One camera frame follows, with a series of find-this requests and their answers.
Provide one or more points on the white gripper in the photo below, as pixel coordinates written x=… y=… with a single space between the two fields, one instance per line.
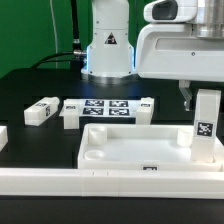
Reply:
x=170 y=51

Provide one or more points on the white desk top tray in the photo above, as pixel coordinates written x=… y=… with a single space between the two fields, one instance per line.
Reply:
x=143 y=147

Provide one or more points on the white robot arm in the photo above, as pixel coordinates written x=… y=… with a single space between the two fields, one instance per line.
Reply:
x=110 y=56

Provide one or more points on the white sheet with fiducial markers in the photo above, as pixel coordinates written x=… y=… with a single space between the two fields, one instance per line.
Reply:
x=105 y=108

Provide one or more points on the white block at left edge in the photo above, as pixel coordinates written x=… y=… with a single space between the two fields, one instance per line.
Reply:
x=3 y=137

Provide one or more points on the white front barrier rail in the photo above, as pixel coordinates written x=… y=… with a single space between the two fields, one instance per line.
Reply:
x=113 y=183

